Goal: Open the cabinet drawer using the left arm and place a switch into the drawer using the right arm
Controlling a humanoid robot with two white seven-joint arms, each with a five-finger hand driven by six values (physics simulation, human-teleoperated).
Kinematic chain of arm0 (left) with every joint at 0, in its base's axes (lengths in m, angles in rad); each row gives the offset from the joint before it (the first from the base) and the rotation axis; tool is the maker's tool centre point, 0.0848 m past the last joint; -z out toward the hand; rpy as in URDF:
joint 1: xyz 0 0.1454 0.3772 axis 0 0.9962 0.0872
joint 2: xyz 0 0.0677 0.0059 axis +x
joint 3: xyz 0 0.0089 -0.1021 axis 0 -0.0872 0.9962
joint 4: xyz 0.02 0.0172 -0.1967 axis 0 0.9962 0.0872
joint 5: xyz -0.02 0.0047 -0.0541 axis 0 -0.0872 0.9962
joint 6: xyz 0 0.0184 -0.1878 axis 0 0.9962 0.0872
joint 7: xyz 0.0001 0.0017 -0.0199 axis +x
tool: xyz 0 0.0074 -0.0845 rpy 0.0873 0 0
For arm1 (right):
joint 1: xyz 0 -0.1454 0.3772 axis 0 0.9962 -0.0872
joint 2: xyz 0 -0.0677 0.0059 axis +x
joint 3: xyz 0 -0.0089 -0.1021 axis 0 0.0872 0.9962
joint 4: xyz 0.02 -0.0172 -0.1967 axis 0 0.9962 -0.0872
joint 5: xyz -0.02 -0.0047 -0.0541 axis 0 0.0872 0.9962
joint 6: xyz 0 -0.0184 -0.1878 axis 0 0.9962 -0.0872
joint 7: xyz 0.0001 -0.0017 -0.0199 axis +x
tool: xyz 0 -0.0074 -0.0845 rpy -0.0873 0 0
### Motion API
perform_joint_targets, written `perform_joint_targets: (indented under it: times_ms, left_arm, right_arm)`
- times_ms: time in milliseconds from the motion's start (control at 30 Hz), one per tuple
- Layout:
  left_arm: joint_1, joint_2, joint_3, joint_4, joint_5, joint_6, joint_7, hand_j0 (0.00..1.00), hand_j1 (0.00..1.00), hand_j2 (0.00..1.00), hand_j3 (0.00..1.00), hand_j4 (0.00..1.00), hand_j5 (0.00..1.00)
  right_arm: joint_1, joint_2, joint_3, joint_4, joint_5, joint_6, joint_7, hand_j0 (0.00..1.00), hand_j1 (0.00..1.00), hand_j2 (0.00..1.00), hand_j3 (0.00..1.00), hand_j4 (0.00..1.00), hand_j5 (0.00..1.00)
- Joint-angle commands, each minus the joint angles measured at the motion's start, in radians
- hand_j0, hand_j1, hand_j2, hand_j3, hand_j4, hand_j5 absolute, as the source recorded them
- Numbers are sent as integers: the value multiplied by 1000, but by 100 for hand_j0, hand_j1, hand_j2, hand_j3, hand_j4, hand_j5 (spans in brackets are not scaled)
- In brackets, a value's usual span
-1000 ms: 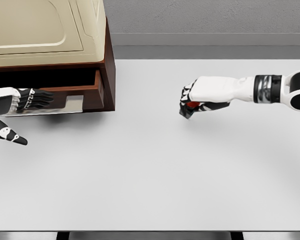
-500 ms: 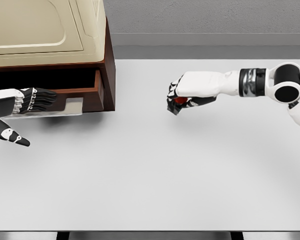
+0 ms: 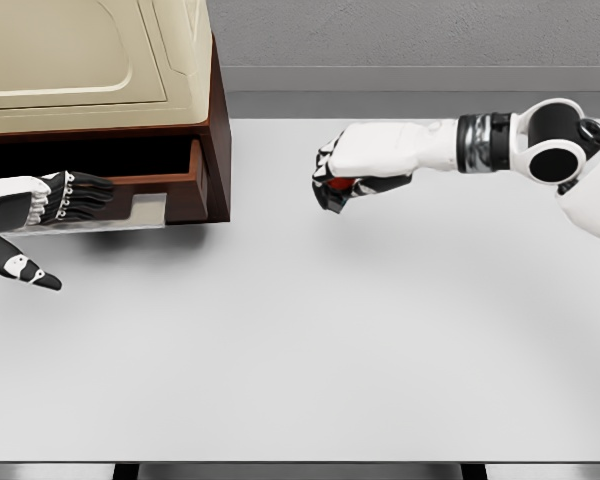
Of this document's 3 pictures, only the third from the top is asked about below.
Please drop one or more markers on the brown cabinet with beige top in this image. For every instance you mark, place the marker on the brown cabinet with beige top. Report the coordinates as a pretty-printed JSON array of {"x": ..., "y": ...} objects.
[{"x": 105, "y": 75}]

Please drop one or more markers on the red switch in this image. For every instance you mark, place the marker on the red switch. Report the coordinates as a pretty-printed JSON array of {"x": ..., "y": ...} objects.
[{"x": 338, "y": 183}]

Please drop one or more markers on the brown cabinet drawer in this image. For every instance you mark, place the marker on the brown cabinet drawer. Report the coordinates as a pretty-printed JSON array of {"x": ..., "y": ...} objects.
[{"x": 145, "y": 192}]

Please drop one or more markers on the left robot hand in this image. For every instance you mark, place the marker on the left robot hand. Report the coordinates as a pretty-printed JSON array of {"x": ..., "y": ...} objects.
[{"x": 10, "y": 200}]

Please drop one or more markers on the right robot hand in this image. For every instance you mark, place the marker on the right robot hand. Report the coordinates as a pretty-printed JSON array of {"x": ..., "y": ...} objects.
[{"x": 370, "y": 150}]

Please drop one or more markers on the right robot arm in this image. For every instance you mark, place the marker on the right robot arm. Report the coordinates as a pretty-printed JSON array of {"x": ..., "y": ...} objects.
[{"x": 530, "y": 145}]

